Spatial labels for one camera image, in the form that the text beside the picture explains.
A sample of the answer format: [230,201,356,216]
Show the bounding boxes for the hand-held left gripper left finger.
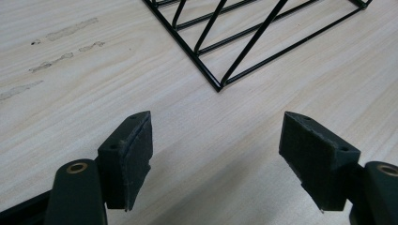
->
[43,110,154,225]

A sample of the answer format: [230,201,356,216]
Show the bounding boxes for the black wire rack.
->
[142,0,374,93]

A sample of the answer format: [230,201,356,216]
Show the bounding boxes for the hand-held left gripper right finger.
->
[278,111,398,225]

